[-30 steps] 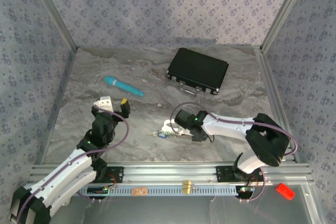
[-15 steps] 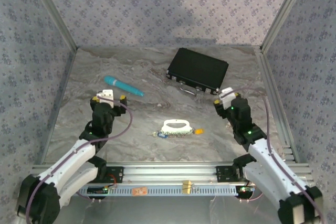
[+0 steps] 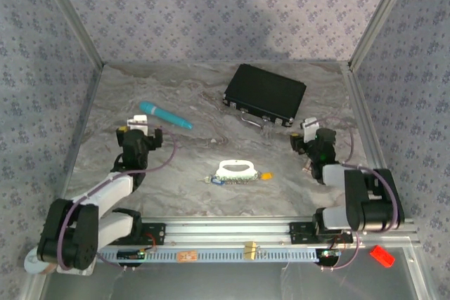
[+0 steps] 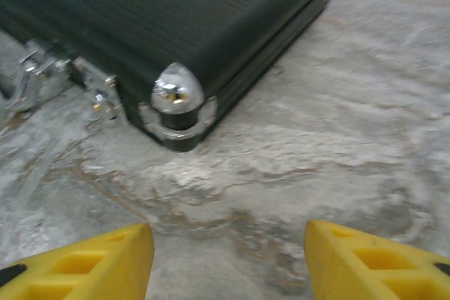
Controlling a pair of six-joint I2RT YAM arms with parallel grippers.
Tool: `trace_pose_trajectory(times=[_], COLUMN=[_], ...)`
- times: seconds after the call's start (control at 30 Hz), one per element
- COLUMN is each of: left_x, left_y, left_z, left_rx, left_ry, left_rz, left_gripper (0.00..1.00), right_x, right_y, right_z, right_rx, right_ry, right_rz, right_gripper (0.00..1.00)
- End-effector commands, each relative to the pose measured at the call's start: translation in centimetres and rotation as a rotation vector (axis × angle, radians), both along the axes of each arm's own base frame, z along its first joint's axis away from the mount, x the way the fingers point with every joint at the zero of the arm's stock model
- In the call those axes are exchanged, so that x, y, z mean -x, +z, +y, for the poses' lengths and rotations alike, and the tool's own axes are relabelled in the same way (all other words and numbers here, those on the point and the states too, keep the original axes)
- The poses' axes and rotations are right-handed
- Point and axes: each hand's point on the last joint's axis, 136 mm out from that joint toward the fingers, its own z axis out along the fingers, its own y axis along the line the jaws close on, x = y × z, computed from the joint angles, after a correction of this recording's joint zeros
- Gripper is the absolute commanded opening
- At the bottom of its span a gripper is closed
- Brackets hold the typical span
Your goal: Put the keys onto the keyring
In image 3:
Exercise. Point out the yellow capped key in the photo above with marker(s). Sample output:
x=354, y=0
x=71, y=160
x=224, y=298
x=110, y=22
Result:
x=267, y=175

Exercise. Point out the blue capped key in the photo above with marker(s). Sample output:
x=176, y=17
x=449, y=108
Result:
x=216, y=180

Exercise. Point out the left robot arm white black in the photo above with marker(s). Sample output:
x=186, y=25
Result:
x=77, y=236

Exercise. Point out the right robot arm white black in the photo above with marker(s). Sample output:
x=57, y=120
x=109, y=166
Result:
x=372, y=205

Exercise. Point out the teal cylindrical wand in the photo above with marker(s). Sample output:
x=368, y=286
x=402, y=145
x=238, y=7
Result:
x=165, y=114

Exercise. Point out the black ribbed hard case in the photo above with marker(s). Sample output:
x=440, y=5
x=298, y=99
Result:
x=267, y=89

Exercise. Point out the small circuit board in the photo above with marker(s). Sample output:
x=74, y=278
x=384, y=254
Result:
x=130, y=254
x=330, y=254

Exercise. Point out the orange tag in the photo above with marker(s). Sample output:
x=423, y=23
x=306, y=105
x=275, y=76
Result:
x=187, y=256

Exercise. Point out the red plastic block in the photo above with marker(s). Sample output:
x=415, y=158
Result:
x=382, y=256

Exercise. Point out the gold binder clip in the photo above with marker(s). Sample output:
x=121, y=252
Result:
x=250, y=251

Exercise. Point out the white mounting plate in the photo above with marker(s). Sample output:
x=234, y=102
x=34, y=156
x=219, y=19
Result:
x=75, y=272

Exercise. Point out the grey metal panel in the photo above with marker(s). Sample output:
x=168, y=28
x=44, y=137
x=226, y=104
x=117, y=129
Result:
x=211, y=282

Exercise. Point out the white tape roll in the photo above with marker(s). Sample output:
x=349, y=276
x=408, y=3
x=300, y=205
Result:
x=31, y=263

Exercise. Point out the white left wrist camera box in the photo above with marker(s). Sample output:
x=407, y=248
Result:
x=138, y=122

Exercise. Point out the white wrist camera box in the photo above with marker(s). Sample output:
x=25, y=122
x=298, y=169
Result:
x=310, y=128
x=138, y=122

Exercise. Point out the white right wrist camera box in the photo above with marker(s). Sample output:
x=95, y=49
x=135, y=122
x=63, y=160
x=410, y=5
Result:
x=310, y=128

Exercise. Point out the aluminium side frame rail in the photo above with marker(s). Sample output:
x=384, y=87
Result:
x=86, y=121
x=364, y=121

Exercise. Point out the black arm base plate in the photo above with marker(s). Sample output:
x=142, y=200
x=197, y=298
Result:
x=300, y=233
x=154, y=234

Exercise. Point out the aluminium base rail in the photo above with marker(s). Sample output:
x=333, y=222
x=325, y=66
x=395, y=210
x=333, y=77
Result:
x=228, y=231

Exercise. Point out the aluminium corner post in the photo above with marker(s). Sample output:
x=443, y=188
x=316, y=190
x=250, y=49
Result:
x=71, y=15
x=379, y=15

